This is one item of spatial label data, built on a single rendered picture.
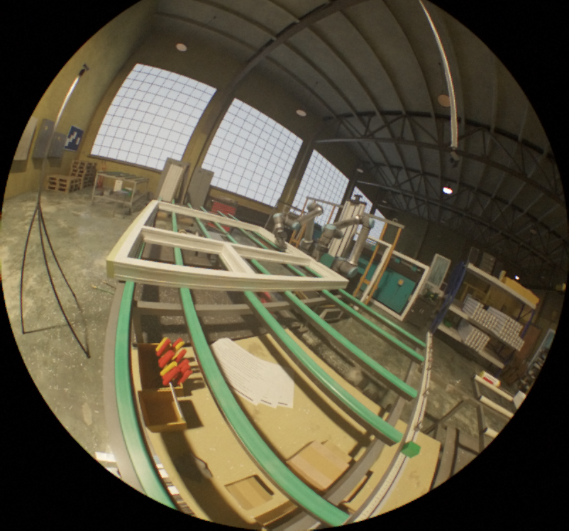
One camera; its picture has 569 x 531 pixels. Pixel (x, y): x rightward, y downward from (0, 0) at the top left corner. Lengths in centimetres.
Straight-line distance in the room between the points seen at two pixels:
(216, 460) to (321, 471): 27
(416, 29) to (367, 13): 156
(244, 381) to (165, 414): 32
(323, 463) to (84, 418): 124
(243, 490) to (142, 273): 70
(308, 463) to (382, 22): 802
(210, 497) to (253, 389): 44
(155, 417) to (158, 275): 47
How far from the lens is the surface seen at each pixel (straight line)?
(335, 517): 46
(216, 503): 62
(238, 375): 72
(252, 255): 121
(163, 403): 64
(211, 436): 62
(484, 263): 502
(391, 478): 54
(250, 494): 56
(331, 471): 57
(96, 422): 138
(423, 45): 780
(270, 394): 72
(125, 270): 67
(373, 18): 759
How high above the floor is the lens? 124
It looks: 10 degrees down
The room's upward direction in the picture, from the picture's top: 21 degrees clockwise
